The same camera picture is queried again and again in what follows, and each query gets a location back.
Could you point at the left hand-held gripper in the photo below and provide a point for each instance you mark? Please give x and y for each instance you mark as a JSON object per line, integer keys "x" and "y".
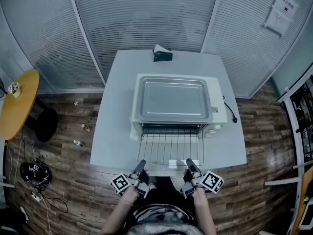
{"x": 119, "y": 183}

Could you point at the person's left forearm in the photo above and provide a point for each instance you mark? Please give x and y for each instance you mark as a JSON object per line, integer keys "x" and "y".
{"x": 119, "y": 212}

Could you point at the round wooden side table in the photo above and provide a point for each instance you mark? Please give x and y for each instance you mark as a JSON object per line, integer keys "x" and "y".
{"x": 19, "y": 104}

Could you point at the person's dark trousers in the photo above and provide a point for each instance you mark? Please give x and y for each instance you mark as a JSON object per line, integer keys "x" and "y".
{"x": 166, "y": 192}

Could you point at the silver baking tray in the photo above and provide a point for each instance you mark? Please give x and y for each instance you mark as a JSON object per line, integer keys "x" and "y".
{"x": 171, "y": 99}

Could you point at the white metal bar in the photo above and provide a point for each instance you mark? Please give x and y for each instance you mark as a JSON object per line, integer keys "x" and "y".
{"x": 281, "y": 181}
{"x": 303, "y": 165}

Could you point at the person's white shoe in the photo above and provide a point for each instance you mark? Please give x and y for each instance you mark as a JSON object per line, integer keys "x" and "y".
{"x": 152, "y": 186}

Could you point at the person's right forearm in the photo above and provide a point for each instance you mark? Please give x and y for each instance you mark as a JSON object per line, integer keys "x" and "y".
{"x": 205, "y": 212}

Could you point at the yellow wooden board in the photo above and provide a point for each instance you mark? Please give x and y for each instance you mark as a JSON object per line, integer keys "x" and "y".
{"x": 302, "y": 199}

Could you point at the white storage shelf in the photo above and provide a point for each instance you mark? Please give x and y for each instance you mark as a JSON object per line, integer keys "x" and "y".
{"x": 302, "y": 116}

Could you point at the small clear bottle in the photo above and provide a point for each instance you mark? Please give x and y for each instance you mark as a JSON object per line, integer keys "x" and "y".
{"x": 78, "y": 143}

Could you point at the small white flower pot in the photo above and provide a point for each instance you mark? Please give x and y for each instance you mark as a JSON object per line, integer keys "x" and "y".
{"x": 14, "y": 90}

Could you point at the person's grey shirt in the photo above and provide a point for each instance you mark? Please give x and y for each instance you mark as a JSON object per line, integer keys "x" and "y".
{"x": 163, "y": 221}

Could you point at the black standing fan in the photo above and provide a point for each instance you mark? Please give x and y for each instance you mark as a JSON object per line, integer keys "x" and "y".
{"x": 2, "y": 87}

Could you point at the white toaster oven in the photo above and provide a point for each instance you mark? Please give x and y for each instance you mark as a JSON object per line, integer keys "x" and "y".
{"x": 218, "y": 99}

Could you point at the black headset bundle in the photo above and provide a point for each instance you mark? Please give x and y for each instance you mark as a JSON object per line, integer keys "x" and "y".
{"x": 35, "y": 172}

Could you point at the white flower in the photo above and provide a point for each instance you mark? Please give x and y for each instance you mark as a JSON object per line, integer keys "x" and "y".
{"x": 76, "y": 103}

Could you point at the white power strip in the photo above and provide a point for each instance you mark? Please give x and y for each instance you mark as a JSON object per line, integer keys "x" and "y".
{"x": 36, "y": 197}

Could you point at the dark green tissue box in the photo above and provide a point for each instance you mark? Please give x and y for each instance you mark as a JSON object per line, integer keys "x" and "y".
{"x": 162, "y": 55}

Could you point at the small brown figurine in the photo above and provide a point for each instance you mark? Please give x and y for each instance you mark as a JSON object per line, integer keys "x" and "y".
{"x": 85, "y": 127}

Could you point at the white paper notice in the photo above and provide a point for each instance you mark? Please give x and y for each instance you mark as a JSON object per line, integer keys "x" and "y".
{"x": 281, "y": 13}

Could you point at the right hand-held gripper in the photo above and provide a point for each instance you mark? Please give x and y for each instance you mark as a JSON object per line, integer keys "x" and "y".
{"x": 211, "y": 182}

